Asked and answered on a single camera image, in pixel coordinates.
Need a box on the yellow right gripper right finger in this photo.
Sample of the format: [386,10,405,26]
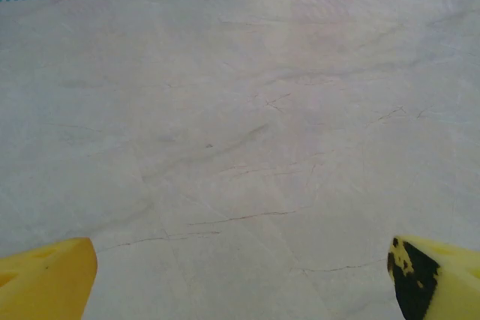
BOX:
[386,235,480,320]

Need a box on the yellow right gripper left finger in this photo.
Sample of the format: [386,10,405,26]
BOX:
[0,236,99,320]

